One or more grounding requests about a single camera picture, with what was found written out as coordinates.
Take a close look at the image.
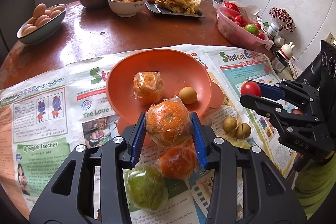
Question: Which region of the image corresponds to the brown longan with stem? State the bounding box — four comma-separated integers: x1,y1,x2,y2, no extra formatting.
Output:
235,123,251,139

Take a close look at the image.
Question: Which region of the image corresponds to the red cherry tomato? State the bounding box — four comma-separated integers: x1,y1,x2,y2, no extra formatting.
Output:
240,81,261,97

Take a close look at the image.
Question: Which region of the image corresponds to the right newspaper sheet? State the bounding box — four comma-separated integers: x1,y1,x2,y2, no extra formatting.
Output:
183,44,297,224

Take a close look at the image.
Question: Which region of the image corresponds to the bowl of eggs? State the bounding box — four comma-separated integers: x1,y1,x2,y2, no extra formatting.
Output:
17,3,67,45

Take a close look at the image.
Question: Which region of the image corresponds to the orange plastic fruit bowl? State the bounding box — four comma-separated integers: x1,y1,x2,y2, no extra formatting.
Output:
106,49,224,132

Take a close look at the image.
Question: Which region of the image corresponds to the pink basin of tomatoes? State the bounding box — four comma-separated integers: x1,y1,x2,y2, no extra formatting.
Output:
217,5,269,50

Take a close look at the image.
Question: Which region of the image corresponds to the newspaper sheet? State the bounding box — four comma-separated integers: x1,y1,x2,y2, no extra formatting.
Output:
183,44,297,224
1,53,125,223

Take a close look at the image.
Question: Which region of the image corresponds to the right hand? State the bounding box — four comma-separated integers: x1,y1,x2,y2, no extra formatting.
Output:
290,109,305,115

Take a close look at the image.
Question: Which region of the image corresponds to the white ceramic bowl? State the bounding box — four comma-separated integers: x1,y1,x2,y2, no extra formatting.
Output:
108,0,147,18

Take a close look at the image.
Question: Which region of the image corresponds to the black tray of fried food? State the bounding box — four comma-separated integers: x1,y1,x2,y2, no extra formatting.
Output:
145,0,205,18

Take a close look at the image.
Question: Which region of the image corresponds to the orange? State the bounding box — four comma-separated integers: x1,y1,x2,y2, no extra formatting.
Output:
133,72,164,105
146,96,193,148
157,139,198,180

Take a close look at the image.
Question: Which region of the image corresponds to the large green fruit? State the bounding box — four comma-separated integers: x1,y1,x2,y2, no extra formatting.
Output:
124,165,169,211

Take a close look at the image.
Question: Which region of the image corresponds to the left newspaper sheet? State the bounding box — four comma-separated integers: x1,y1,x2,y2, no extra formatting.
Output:
1,53,125,223

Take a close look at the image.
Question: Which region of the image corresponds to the white pill bottle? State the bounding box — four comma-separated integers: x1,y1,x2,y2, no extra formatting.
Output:
267,22,280,40

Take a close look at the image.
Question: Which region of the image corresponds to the white plastic bag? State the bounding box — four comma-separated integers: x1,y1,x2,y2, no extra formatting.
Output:
231,1,261,21

